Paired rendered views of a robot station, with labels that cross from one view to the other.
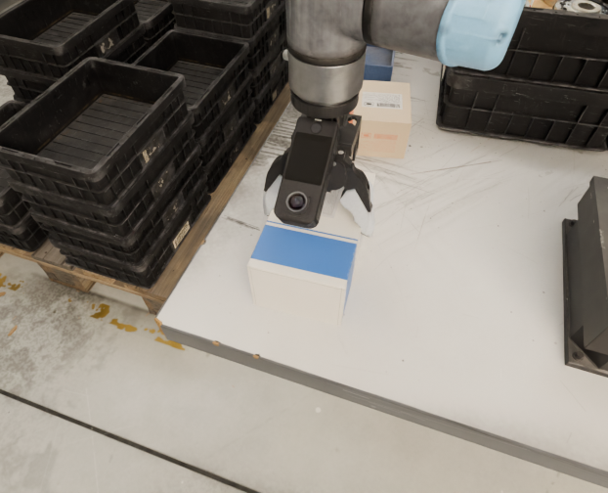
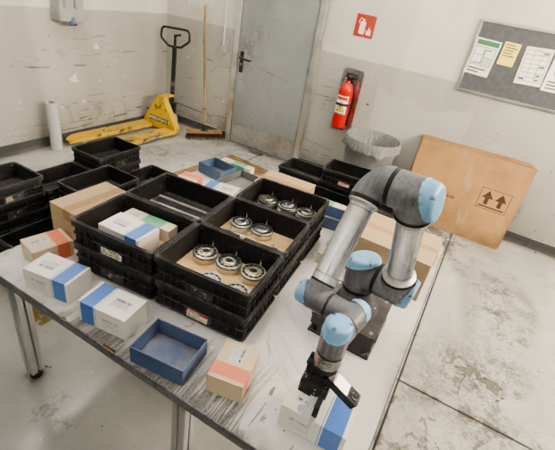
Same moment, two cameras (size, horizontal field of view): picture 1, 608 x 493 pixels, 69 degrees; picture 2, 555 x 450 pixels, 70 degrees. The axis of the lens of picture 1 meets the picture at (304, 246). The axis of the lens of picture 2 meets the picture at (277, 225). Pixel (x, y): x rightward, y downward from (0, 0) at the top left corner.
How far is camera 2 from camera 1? 111 cm
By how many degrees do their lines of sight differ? 64
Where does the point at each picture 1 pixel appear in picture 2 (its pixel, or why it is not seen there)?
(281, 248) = (337, 423)
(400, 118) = (255, 353)
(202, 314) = not seen: outside the picture
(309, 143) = (337, 380)
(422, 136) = not seen: hidden behind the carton
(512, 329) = (353, 367)
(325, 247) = (338, 407)
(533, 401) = (379, 375)
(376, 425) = not seen: outside the picture
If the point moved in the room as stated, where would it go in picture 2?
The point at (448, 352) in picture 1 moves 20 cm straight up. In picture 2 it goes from (362, 391) to (378, 350)
